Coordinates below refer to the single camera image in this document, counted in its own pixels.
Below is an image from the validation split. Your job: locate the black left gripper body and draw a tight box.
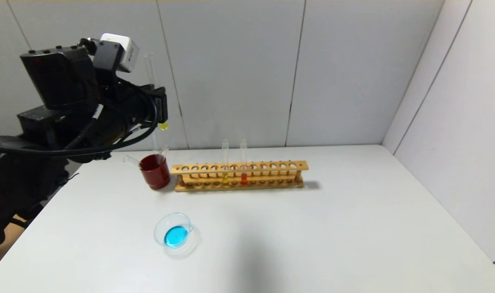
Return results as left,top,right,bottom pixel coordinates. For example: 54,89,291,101
118,84,168,131

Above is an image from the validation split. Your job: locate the test tube with yellow pigment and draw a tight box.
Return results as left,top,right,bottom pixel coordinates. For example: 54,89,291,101
144,52,169,131
221,139,230,186

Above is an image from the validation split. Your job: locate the test tube with red pigment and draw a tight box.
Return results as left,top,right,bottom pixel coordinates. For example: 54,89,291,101
240,140,248,186

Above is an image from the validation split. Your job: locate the wooden test tube rack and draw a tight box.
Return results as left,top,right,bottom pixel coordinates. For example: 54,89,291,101
171,160,309,192

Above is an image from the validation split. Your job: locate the dark red plastic cup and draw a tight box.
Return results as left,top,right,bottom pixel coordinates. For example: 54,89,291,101
139,154,171,190

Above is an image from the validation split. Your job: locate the clear glass beaker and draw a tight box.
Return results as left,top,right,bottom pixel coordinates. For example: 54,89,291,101
154,212,201,258

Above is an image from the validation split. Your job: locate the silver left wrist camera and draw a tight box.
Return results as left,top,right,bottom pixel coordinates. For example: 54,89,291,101
80,33,140,74

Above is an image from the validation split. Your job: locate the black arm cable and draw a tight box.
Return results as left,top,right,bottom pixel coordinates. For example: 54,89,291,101
0,87,158,157

